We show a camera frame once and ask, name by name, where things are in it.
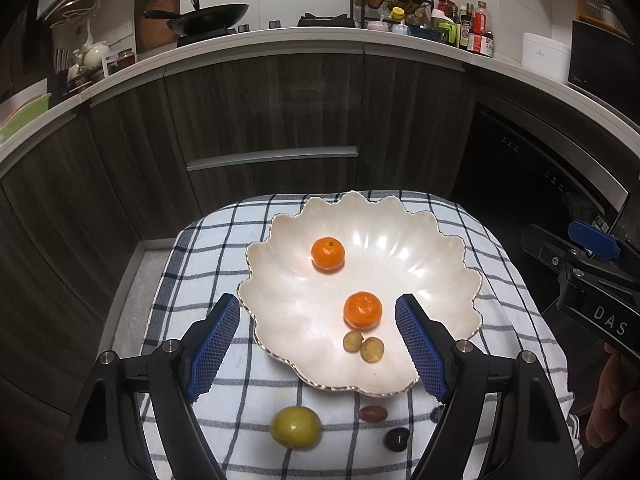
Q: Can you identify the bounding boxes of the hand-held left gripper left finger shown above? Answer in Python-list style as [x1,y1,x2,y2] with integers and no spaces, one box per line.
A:
[62,294,242,480]

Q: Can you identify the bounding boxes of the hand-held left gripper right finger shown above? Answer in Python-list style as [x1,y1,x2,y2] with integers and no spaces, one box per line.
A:
[395,294,583,480]

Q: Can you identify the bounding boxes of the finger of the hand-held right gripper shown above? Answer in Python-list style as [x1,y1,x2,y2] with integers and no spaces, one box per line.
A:
[567,219,623,261]
[520,224,640,302]

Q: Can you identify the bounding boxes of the orange tangerine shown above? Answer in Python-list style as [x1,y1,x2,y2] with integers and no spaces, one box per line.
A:
[343,291,383,332]
[311,236,346,273]

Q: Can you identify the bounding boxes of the dark heart-shaped plum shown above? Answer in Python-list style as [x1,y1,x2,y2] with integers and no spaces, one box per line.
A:
[384,427,412,452]

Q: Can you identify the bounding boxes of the white scalloped ceramic bowl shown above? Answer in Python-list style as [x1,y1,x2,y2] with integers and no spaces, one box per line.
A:
[237,190,483,396]

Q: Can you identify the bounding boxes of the green apple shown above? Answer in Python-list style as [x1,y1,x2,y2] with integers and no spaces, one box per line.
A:
[270,406,322,450]

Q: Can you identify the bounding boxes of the person's right hand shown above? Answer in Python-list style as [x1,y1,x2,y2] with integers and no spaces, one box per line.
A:
[585,342,640,453]

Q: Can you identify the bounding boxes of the black built-in dishwasher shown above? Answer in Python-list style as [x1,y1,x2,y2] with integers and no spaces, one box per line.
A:
[450,105,631,281]

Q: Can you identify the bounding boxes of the white plaid tablecloth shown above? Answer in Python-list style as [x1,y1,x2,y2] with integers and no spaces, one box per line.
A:
[137,190,583,480]

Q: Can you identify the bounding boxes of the black microwave oven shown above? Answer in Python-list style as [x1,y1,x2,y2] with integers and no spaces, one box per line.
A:
[567,20,640,106]

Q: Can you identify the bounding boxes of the white rice cooker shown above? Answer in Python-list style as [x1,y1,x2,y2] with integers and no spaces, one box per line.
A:
[521,32,572,83]

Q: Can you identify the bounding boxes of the cluster of condiment bottles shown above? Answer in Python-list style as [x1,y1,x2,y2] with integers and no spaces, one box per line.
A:
[431,0,496,58]

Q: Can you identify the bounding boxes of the green plastic basin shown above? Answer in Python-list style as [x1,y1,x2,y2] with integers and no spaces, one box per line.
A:
[0,91,53,141]

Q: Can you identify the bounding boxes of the white kitchen countertop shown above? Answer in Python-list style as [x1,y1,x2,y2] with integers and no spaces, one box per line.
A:
[0,27,640,171]

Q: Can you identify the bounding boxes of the white teapot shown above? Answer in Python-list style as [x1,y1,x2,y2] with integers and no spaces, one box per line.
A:
[82,40,111,68]

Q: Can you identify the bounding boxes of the black utensil holder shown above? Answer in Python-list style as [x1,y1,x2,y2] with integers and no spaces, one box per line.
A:
[52,47,81,98]

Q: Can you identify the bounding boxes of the black gas cooktop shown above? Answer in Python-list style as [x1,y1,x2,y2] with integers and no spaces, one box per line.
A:
[177,12,356,46]

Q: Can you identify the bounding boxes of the black wok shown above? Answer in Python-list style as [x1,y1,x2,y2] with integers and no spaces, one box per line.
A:
[143,0,250,36]

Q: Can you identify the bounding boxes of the wooden cutting board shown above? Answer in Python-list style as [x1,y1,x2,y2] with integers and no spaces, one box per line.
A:
[134,0,181,55]

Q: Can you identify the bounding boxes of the metal drawer handle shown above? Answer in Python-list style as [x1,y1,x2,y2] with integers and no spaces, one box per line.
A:
[186,146,360,171]

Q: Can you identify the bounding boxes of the wooden glass-door wall cabinet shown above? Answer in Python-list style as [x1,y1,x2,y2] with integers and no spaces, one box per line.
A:
[570,0,631,38]

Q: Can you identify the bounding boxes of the wall rack with trays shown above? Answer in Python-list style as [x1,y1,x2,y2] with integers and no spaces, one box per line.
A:
[47,0,103,23]

